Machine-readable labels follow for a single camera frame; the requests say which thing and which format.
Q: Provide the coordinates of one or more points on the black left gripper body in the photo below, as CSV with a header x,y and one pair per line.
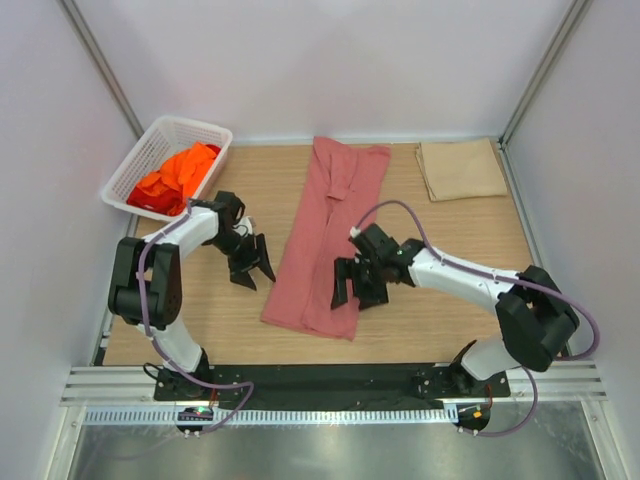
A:
x,y
240,250

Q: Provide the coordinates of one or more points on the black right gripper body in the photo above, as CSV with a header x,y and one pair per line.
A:
x,y
368,275

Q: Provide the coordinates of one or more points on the white plastic laundry basket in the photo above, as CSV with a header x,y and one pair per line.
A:
x,y
167,136

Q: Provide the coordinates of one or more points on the aluminium frame post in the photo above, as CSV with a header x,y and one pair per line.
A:
x,y
88,41
560,39

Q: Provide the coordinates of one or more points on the pink t shirt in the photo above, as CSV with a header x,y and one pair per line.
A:
x,y
342,184

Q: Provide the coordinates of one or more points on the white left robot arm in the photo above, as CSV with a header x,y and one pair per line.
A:
x,y
146,282

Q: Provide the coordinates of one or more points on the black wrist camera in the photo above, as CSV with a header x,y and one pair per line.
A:
x,y
230,205
373,244

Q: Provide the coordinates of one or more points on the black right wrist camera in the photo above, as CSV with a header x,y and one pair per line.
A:
x,y
373,244

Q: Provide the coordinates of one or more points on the white slotted cable duct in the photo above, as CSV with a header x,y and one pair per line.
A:
x,y
183,416

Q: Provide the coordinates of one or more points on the left aluminium frame post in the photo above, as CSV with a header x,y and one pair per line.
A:
x,y
88,41

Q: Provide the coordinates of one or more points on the folded beige t shirt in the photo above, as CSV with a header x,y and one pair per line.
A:
x,y
461,170

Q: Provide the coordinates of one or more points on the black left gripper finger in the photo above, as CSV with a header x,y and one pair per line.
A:
x,y
243,279
264,264

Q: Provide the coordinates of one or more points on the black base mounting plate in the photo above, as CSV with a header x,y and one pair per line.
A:
x,y
325,387

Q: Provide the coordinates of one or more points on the orange t shirt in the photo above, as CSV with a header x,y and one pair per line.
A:
x,y
166,190

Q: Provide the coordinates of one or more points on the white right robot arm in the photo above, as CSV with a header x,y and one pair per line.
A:
x,y
534,323

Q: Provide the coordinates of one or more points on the right aluminium frame post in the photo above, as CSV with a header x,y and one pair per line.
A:
x,y
560,39

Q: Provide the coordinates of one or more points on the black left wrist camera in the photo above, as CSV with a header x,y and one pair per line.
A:
x,y
230,205

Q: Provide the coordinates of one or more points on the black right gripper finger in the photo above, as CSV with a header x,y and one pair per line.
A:
x,y
366,302
344,286

